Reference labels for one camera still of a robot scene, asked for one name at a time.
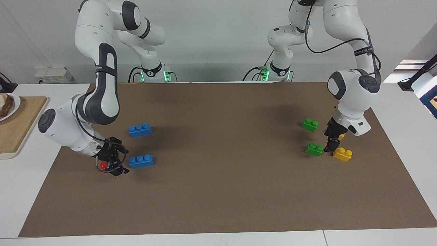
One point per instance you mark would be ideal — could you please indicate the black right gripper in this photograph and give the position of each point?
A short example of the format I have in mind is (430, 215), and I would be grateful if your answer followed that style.
(110, 150)

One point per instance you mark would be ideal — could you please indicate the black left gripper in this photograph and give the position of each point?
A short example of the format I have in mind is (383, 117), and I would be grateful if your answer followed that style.
(336, 127)

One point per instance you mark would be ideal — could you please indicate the green two-stud toy brick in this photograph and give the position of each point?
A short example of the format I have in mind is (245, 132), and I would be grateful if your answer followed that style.
(309, 125)
(314, 150)

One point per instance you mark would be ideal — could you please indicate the blue three-stud toy brick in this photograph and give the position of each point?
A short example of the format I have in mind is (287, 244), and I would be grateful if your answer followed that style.
(140, 131)
(141, 162)

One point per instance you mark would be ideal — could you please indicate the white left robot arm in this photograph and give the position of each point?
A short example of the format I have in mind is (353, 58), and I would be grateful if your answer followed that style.
(351, 95)

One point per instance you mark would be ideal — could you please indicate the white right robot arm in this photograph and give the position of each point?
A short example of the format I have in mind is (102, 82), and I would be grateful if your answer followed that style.
(102, 99)

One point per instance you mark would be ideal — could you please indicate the yellow two-stud toy brick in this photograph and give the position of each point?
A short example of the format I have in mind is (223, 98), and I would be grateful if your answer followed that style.
(342, 155)
(342, 136)

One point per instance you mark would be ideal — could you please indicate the small red toy brick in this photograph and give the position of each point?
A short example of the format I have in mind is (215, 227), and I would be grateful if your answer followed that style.
(103, 166)

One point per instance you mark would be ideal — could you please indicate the wooden cutting board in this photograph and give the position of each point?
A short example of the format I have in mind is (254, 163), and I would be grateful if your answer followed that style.
(20, 133)

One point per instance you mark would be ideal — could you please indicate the brown table mat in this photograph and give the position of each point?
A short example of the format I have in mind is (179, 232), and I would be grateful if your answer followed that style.
(222, 191)

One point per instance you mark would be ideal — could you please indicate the blue box with orange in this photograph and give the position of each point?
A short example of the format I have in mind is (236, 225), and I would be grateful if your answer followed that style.
(428, 99)

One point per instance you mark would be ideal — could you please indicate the white power strip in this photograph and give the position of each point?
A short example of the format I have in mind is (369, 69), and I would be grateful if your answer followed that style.
(53, 75)

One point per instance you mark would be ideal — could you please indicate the white plate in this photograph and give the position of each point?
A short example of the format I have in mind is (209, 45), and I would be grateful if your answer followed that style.
(16, 105)

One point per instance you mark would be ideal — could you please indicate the brown bread slices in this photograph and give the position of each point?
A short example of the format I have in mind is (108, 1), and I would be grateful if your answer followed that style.
(5, 106)

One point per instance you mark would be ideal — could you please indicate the black camera stand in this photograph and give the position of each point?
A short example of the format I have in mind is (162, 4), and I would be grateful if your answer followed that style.
(421, 71)

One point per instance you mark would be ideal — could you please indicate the black clamp mount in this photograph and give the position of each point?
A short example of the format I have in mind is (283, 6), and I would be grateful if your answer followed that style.
(6, 85)

